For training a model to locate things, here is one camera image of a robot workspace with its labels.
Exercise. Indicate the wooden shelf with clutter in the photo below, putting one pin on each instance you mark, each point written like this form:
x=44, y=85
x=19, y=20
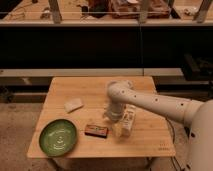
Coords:
x=141, y=13

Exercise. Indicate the dark orange-labelled eraser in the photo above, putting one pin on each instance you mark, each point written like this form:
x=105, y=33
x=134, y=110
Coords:
x=97, y=131

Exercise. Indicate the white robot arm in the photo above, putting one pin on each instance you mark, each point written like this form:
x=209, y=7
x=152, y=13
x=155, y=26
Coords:
x=196, y=115

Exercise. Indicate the wooden table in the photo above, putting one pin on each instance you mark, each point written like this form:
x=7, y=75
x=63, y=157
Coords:
x=149, y=137

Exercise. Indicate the green bowl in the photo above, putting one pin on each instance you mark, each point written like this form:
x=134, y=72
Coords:
x=58, y=138

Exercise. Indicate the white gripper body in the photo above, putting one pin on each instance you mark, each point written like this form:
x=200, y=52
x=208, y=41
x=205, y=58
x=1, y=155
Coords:
x=114, y=111

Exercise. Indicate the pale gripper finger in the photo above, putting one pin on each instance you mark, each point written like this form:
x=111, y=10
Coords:
x=117, y=129

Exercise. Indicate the white sponge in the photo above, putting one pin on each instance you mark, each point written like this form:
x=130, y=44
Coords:
x=73, y=104

